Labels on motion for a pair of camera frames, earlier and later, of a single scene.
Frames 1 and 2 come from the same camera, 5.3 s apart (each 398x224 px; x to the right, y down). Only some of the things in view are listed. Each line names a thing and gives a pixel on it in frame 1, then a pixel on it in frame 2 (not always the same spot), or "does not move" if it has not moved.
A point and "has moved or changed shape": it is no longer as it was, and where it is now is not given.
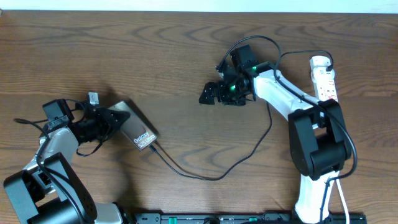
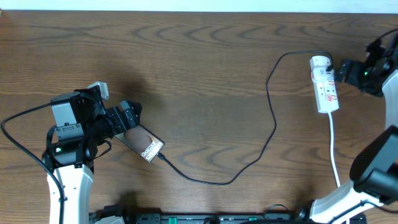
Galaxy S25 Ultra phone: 137,127 has moved or changed shape
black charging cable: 267,127 has moved or changed shape
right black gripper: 209,87 -> 353,75
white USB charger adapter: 319,61 does not move
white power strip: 324,84 does not move
